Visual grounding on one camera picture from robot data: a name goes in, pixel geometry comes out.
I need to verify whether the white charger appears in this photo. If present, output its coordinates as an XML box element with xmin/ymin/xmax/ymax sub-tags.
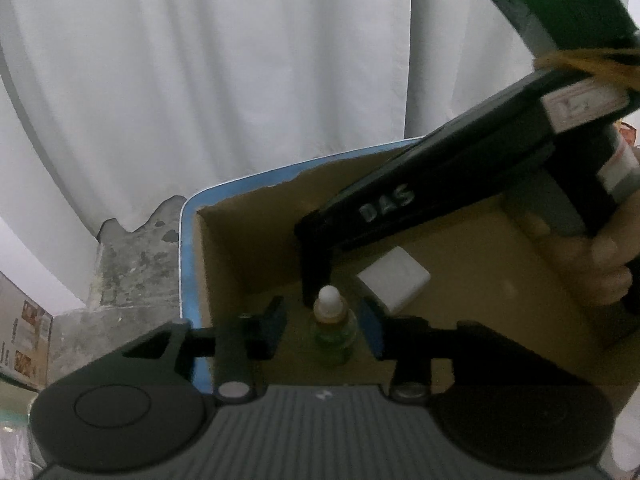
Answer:
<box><xmin>356</xmin><ymin>246</ymin><xmax>432</xmax><ymax>314</ymax></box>

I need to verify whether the white curtain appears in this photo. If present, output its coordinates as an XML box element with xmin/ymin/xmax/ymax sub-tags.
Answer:
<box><xmin>0</xmin><ymin>0</ymin><xmax>545</xmax><ymax>241</ymax></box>

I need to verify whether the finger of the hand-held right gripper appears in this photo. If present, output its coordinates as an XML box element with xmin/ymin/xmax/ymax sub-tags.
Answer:
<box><xmin>294</xmin><ymin>209</ymin><xmax>352</xmax><ymax>309</ymax></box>

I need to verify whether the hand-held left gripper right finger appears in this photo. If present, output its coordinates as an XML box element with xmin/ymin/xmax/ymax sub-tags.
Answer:
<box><xmin>361</xmin><ymin>298</ymin><xmax>591</xmax><ymax>403</ymax></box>

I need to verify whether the brown cardboard box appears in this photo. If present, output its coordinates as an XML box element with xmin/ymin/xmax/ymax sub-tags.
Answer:
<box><xmin>192</xmin><ymin>144</ymin><xmax>640</xmax><ymax>401</ymax></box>

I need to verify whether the printed appliance carton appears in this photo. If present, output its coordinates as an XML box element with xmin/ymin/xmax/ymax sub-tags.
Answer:
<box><xmin>0</xmin><ymin>270</ymin><xmax>54</xmax><ymax>392</ymax></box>

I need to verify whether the person's right hand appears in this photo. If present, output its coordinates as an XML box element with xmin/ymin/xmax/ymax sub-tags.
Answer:
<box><xmin>519</xmin><ymin>194</ymin><xmax>640</xmax><ymax>308</ymax></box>

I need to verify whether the green dropper bottle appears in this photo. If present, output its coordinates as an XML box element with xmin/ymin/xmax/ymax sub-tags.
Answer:
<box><xmin>311</xmin><ymin>285</ymin><xmax>359</xmax><ymax>366</ymax></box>

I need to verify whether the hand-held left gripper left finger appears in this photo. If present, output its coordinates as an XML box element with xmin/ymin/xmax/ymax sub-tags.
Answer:
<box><xmin>114</xmin><ymin>296</ymin><xmax>288</xmax><ymax>405</ymax></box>

